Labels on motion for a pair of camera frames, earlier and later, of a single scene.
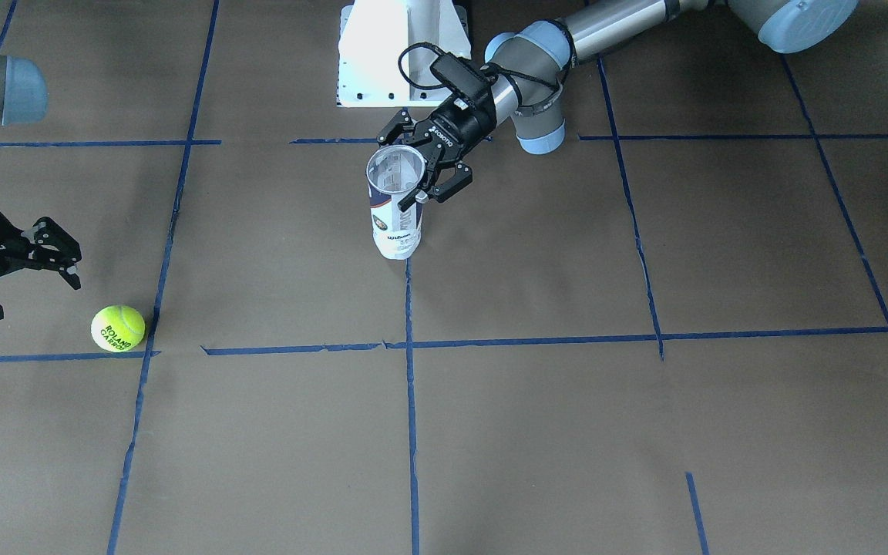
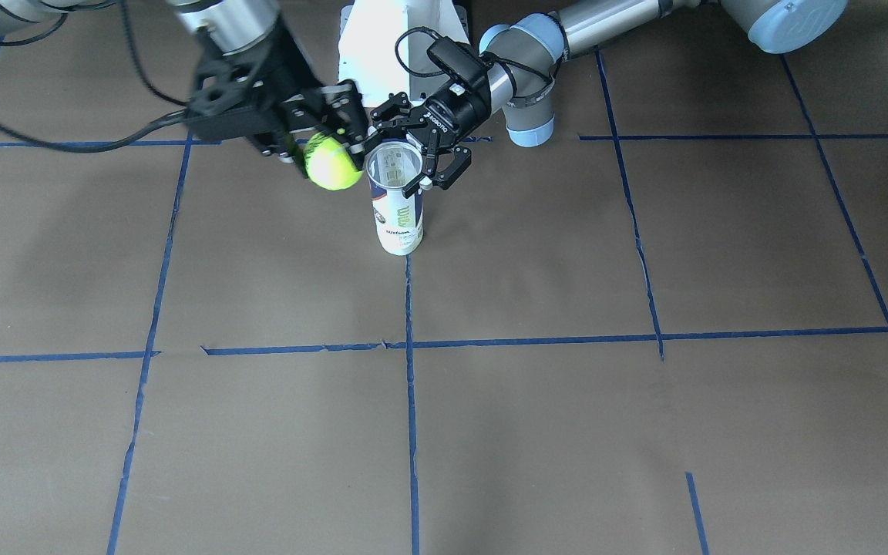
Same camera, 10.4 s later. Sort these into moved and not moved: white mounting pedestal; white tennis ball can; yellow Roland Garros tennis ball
Moved: yellow Roland Garros tennis ball
Not moved: white tennis ball can; white mounting pedestal
